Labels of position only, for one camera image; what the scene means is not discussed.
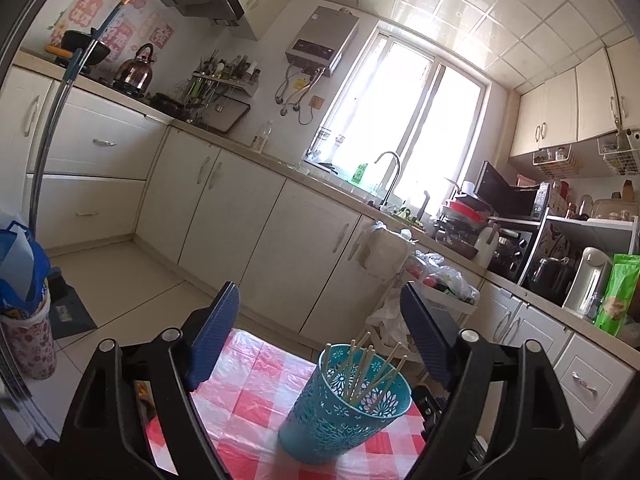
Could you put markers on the cream sink base cabinet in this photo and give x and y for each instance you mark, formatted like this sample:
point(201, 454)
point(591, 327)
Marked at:
point(300, 240)

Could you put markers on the black wok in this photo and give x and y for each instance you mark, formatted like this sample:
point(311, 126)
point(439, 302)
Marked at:
point(82, 45)

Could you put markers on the black toaster oven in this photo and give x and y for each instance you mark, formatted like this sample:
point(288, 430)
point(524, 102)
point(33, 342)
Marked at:
point(510, 255)

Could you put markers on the white counter shelf rack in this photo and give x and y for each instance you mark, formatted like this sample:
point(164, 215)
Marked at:
point(585, 224)

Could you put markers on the chrome sink faucet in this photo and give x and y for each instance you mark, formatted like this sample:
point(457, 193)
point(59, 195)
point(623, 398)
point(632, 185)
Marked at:
point(396, 167)

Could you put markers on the white electric thermo pot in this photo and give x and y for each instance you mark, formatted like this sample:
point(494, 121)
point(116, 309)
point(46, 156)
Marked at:
point(587, 280)

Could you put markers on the black cooking pot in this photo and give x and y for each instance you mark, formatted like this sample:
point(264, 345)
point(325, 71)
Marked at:
point(550, 277)

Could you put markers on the white storage cart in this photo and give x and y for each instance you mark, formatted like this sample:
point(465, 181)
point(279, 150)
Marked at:
point(380, 260)

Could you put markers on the teal perforated plastic basket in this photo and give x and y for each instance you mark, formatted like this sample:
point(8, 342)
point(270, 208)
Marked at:
point(320, 430)

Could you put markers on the red white checked tablecloth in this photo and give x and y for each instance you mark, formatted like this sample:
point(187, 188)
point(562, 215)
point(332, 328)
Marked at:
point(250, 400)

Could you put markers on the metal mop pole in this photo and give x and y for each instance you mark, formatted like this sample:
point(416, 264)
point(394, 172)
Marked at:
point(50, 125)

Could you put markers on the kitchen window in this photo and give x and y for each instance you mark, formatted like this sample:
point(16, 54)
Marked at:
point(400, 110)

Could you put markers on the cream drawer cabinet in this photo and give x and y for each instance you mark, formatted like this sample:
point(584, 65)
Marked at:
point(95, 160)

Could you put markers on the dark rectangular tray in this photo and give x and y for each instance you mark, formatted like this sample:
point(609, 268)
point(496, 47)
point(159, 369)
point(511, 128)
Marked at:
point(227, 116)

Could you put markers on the white plastic bag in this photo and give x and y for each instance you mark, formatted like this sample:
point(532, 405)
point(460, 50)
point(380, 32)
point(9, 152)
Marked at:
point(392, 325)

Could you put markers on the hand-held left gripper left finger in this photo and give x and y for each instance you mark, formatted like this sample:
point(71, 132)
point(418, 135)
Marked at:
point(215, 332)

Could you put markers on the stack of red dishes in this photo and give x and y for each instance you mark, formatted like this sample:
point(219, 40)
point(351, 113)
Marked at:
point(465, 210)

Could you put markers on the floral patterned trash bin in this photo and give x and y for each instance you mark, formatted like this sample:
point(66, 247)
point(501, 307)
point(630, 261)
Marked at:
point(30, 345)

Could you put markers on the green dish soap bottle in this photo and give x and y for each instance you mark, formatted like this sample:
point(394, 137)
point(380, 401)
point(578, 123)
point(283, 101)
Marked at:
point(359, 174)

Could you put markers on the bundle of bamboo chopsticks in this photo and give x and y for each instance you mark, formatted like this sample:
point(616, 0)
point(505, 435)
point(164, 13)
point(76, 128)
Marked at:
point(358, 369)

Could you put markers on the clear plastic bottle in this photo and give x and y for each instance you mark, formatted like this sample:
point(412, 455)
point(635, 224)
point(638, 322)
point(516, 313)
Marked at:
point(261, 140)

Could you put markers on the green snack bag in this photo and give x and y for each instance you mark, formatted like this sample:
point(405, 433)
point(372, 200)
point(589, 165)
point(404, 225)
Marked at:
point(620, 295)

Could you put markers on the clear bag of groceries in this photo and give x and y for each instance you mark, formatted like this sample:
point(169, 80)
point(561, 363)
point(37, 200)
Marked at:
point(445, 280)

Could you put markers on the black frying pan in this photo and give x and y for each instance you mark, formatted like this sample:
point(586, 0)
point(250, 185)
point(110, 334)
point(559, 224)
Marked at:
point(172, 102)

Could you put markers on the steel kettle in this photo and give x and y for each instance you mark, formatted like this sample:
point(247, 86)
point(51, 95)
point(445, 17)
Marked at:
point(134, 72)

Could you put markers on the blue plastic bag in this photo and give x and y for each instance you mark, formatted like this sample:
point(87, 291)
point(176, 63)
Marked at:
point(20, 270)

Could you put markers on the black microwave oven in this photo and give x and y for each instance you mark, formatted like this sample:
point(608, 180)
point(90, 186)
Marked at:
point(505, 192)

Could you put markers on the cream wall cabinets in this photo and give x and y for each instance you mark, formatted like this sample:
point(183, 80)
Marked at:
point(575, 105)

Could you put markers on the dark dustpan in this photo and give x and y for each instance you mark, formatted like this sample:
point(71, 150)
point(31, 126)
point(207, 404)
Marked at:
point(70, 310)

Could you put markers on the utensil drying rack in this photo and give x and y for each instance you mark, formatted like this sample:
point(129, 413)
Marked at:
point(220, 80)

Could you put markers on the orange wall socket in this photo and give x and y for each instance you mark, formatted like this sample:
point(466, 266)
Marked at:
point(315, 102)

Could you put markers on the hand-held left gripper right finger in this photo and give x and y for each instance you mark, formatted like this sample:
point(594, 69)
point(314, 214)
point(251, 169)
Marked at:
point(425, 332)

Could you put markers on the white plastic jug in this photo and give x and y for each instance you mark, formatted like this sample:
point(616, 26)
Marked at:
point(486, 250)

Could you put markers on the wall gas water heater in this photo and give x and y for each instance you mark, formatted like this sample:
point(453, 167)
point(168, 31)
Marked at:
point(325, 35)

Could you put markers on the pink wall stickers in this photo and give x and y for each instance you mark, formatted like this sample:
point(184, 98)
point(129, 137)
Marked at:
point(82, 7)

